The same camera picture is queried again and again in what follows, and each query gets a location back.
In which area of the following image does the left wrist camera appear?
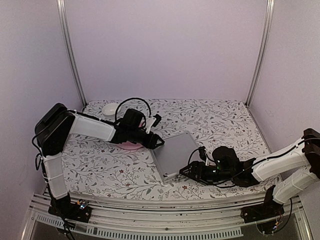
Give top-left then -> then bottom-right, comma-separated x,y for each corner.
144,114 -> 162,134

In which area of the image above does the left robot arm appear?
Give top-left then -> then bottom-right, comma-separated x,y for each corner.
31,103 -> 165,217

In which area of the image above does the right aluminium frame post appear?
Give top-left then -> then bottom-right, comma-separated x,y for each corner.
245,0 -> 275,109

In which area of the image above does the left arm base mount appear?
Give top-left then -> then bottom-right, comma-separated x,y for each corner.
48,198 -> 93,223

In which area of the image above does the left aluminium frame post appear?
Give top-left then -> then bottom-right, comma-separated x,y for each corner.
56,0 -> 87,107

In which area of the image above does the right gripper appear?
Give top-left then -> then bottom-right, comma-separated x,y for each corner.
180,160 -> 235,185

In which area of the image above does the front aluminium rail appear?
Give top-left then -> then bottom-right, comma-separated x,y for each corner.
29,192 -> 308,240

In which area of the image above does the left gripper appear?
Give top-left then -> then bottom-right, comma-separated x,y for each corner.
129,128 -> 166,151

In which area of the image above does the aluminium frame post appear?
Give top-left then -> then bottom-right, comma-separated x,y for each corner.
56,0 -> 87,107
245,0 -> 275,109

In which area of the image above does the aluminium poker case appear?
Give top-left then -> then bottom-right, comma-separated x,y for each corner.
150,131 -> 198,185

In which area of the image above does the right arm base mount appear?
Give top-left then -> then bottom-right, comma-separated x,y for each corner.
240,203 -> 285,235

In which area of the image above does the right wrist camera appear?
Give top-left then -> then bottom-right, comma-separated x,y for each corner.
198,146 -> 214,166

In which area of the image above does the pink plate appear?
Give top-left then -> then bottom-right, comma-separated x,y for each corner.
119,119 -> 148,151

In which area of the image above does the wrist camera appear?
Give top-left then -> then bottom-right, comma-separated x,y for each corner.
144,114 -> 162,134
198,146 -> 214,166

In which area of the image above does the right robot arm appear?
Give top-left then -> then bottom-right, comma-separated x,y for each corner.
179,128 -> 320,218

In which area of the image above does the white bowl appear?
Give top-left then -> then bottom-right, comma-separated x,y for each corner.
101,102 -> 119,116

